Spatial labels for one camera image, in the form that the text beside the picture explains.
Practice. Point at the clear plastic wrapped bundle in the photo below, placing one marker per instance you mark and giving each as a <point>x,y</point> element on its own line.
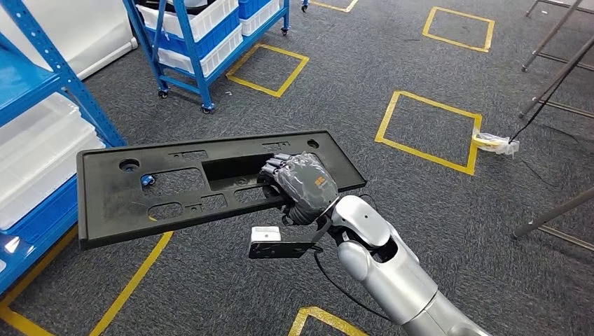
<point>496,143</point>

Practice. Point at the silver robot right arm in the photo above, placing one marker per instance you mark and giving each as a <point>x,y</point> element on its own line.
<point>394,278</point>

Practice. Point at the blue steel shelf rack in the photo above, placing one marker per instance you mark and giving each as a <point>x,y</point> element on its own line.
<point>28,79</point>

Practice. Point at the yellow floor tape square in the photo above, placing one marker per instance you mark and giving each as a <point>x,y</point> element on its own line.
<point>464,14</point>
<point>436,103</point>
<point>332,8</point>
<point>334,321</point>

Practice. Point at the steel frame table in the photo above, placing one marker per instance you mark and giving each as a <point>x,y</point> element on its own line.
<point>552,213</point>

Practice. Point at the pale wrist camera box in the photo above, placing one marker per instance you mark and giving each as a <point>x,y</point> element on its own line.
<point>265,234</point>

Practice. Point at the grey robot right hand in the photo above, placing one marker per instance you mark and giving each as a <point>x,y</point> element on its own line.
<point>306,185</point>

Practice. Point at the black plastic plate bracket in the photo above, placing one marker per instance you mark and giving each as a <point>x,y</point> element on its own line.
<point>116,208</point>

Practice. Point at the black camera bracket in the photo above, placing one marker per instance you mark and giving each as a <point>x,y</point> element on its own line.
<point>278,250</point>

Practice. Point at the black plastic part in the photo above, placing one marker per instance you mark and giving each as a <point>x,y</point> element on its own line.
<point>185,7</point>

